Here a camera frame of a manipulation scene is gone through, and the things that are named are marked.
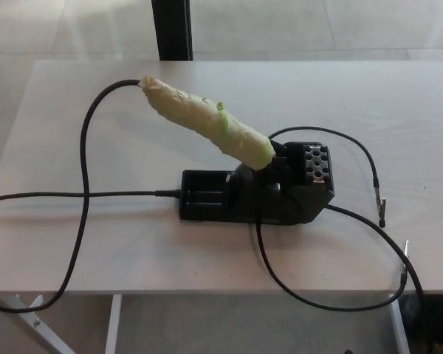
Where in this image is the tape-wrapped soldering iron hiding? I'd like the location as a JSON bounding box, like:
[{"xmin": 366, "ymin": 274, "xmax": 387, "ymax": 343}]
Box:
[{"xmin": 139, "ymin": 74, "xmax": 276, "ymax": 173}]

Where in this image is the black soldering iron cable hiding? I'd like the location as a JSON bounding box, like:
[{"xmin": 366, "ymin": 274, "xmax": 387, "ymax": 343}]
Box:
[{"xmin": 0, "ymin": 78, "xmax": 184, "ymax": 315}]

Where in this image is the black power cable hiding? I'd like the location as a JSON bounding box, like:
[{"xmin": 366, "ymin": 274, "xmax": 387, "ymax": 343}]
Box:
[{"xmin": 326, "ymin": 204, "xmax": 430, "ymax": 354}]

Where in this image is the white table leg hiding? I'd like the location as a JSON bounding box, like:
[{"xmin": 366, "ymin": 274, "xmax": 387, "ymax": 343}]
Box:
[
  {"xmin": 388, "ymin": 294, "xmax": 411, "ymax": 354},
  {"xmin": 104, "ymin": 294, "xmax": 123, "ymax": 354}
]

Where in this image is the white diagonal table brace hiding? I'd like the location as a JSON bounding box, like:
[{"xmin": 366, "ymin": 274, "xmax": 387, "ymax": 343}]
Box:
[{"xmin": 0, "ymin": 294, "xmax": 79, "ymax": 354}]

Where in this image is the black pillar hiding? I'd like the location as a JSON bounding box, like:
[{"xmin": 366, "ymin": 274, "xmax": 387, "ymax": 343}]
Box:
[{"xmin": 151, "ymin": 0, "xmax": 195, "ymax": 62}]

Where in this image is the black soldering station base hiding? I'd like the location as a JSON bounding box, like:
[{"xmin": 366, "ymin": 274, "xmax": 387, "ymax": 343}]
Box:
[{"xmin": 179, "ymin": 140, "xmax": 337, "ymax": 226}]

